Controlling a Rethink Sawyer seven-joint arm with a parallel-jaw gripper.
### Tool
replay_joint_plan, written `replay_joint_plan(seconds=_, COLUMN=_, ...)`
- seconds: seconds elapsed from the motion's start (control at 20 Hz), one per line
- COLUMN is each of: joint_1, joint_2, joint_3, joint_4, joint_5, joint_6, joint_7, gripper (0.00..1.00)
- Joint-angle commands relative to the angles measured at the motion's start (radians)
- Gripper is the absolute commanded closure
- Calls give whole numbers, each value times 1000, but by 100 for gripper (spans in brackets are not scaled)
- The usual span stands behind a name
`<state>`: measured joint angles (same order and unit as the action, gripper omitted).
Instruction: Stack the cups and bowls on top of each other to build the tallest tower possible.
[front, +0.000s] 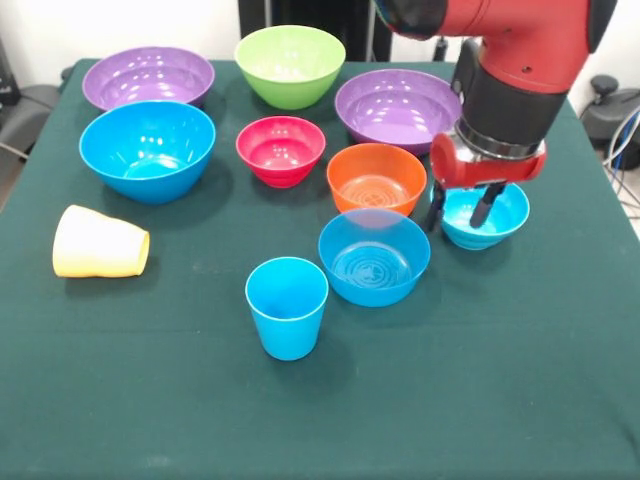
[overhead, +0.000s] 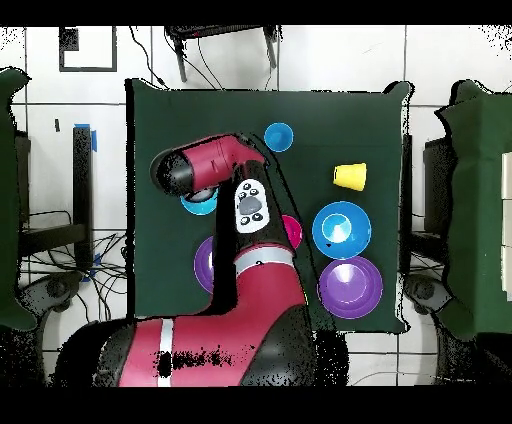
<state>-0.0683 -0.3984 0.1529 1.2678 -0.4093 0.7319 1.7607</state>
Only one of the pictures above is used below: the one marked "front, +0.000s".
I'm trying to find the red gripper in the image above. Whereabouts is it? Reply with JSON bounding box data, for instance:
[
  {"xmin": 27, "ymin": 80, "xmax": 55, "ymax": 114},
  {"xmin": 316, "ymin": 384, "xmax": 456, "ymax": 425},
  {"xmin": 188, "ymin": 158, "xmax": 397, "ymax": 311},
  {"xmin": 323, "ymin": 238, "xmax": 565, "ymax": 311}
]
[{"xmin": 426, "ymin": 132, "xmax": 547, "ymax": 232}]

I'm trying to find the cyan plastic bowl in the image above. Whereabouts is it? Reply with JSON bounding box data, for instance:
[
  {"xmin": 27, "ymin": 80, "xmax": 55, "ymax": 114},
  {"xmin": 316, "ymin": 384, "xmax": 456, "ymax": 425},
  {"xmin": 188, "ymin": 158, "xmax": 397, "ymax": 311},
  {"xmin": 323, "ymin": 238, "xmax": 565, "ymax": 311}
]
[{"xmin": 429, "ymin": 182, "xmax": 531, "ymax": 251}]

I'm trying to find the orange plastic bowl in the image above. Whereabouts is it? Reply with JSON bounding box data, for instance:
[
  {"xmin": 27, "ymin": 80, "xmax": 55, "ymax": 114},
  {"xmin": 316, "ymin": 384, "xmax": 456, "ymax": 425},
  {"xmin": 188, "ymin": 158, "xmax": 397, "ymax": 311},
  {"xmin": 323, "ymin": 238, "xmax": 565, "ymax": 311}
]
[{"xmin": 326, "ymin": 142, "xmax": 429, "ymax": 218}]

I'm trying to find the purple plastic bowl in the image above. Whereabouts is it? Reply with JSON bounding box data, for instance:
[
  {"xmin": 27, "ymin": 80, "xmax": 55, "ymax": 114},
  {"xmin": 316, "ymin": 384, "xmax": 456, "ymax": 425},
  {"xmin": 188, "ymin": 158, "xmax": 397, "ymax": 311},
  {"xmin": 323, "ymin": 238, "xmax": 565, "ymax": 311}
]
[
  {"xmin": 334, "ymin": 68, "xmax": 464, "ymax": 157},
  {"xmin": 82, "ymin": 46, "xmax": 216, "ymax": 112}
]

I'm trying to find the small blue plastic bowl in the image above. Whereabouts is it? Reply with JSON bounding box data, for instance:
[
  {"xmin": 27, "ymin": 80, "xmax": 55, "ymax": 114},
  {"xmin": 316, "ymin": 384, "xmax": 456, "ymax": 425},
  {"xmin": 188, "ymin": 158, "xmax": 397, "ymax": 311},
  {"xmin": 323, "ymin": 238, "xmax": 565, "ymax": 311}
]
[{"xmin": 317, "ymin": 208, "xmax": 432, "ymax": 308}]

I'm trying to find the pink plastic bowl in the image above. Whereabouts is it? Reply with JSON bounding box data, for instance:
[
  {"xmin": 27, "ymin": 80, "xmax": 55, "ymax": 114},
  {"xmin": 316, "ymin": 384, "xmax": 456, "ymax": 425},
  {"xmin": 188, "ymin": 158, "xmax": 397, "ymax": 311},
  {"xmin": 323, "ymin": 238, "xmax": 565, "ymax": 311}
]
[{"xmin": 235, "ymin": 115, "xmax": 327, "ymax": 189}]

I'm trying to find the blue plastic cup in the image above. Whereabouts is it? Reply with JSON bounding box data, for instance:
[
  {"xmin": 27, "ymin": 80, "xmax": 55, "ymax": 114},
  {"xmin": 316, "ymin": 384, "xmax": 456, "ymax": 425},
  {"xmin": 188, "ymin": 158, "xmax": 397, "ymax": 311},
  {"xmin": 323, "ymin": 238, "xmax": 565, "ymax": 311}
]
[{"xmin": 244, "ymin": 256, "xmax": 330, "ymax": 362}]

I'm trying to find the yellow plastic cup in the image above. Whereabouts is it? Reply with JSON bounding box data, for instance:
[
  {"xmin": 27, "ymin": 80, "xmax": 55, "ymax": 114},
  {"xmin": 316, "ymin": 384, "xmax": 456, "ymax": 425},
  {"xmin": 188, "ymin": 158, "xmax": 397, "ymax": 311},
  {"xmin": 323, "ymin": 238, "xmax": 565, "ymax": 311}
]
[{"xmin": 52, "ymin": 204, "xmax": 151, "ymax": 279}]

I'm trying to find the green plastic bowl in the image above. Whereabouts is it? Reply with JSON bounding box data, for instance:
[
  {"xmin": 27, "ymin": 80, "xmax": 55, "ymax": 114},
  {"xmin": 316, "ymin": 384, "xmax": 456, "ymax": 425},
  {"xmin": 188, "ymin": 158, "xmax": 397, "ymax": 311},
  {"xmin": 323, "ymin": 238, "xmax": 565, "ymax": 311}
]
[{"xmin": 234, "ymin": 24, "xmax": 347, "ymax": 111}]

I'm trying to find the dark green table cloth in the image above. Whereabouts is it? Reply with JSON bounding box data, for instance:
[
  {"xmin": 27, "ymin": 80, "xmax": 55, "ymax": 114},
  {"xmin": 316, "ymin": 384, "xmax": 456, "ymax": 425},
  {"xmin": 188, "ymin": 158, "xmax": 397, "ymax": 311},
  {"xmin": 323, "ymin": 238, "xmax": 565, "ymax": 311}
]
[{"xmin": 0, "ymin": 58, "xmax": 640, "ymax": 480}]

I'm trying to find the large blue plastic bowl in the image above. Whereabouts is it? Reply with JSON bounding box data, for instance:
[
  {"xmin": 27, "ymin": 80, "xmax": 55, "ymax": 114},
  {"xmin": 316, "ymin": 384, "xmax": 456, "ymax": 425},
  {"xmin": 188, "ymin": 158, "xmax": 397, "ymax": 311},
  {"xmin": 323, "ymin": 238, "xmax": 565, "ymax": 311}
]
[{"xmin": 78, "ymin": 100, "xmax": 217, "ymax": 205}]

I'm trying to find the bundle of floor cables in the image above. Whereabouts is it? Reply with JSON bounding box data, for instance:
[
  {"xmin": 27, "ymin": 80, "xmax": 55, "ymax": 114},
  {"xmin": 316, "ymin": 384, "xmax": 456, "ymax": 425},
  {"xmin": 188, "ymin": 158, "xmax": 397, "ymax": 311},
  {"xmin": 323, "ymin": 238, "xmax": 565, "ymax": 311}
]
[{"xmin": 602, "ymin": 107, "xmax": 640, "ymax": 211}]

